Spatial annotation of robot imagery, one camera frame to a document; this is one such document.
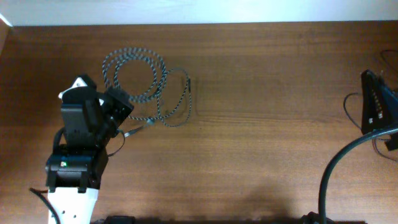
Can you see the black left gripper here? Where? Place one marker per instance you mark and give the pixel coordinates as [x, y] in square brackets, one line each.
[116, 104]

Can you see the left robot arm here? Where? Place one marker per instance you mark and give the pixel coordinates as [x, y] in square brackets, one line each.
[79, 155]

